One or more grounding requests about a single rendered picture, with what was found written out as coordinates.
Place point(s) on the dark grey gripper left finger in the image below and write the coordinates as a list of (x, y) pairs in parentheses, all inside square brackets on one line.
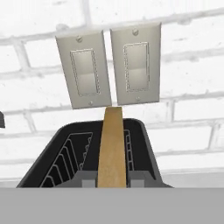
[(85, 177)]

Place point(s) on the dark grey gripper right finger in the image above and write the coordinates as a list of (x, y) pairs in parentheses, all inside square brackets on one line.
[(139, 176)]

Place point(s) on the grey wall switch plate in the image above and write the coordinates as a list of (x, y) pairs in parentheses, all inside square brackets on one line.
[(136, 65), (84, 73)]

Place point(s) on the black toaster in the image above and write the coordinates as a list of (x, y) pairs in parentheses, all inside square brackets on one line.
[(70, 137)]

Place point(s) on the brown bread slice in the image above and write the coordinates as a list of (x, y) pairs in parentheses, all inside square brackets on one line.
[(112, 148)]

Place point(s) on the dark grey object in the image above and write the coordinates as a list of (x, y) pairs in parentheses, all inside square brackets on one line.
[(2, 120)]

